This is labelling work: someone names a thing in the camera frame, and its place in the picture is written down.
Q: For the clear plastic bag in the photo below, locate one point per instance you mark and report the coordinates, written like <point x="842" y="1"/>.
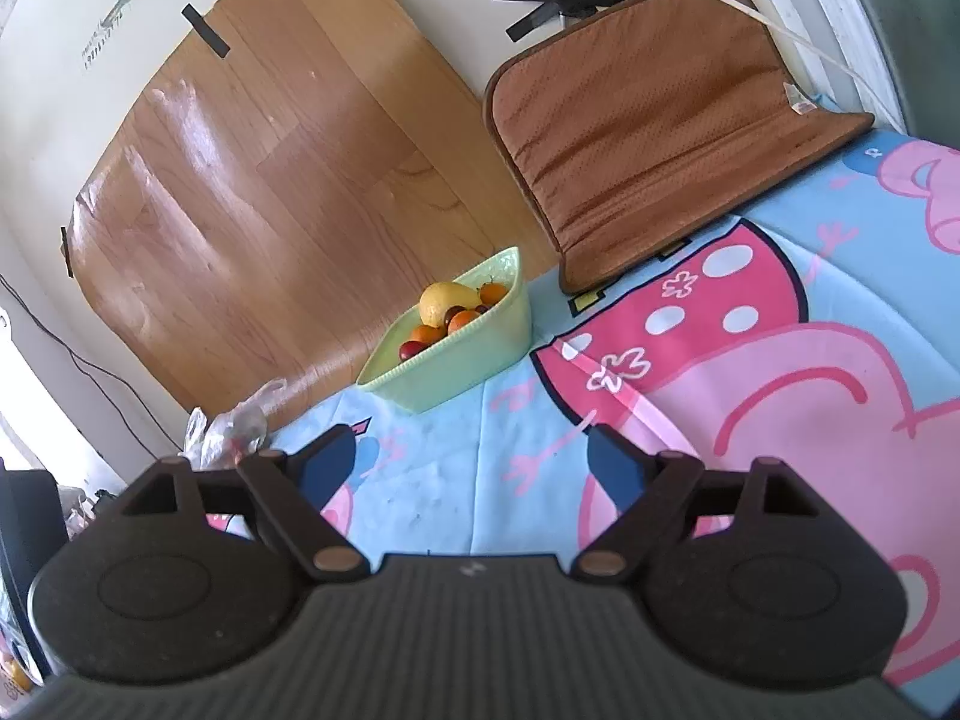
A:
<point x="229" y="424"/>

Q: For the yellow lemon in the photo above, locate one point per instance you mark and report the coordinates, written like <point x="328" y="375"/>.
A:
<point x="444" y="298"/>

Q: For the white window frame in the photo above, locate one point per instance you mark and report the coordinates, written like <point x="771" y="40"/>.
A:
<point x="817" y="15"/>

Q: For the orange tomato with green stem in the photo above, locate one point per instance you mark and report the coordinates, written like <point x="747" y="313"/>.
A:
<point x="492" y="294"/>

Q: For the red tomato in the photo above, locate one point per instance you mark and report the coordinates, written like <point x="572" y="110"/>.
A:
<point x="410" y="350"/>

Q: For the light green basket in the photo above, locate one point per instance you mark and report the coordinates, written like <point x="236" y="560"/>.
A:
<point x="465" y="360"/>

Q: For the black tape strip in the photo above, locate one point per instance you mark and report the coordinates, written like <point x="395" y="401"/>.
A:
<point x="206" y="30"/>

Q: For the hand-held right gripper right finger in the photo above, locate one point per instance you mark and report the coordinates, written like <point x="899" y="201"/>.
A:
<point x="611" y="465"/>

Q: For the black box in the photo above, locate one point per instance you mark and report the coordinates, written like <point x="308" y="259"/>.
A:
<point x="26" y="529"/>

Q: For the brown seat cushion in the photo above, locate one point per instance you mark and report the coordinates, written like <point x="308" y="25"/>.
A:
<point x="660" y="135"/>

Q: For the wood-pattern vinyl sheet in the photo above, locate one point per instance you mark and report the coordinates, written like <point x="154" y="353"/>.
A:
<point x="285" y="187"/>

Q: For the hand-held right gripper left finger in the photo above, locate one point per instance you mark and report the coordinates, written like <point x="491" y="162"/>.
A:
<point x="330" y="465"/>

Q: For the dark purple tomato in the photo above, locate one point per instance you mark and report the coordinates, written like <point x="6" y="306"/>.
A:
<point x="454" y="313"/>

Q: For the cartoon printed blanket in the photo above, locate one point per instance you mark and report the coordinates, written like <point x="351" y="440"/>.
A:
<point x="750" y="390"/>

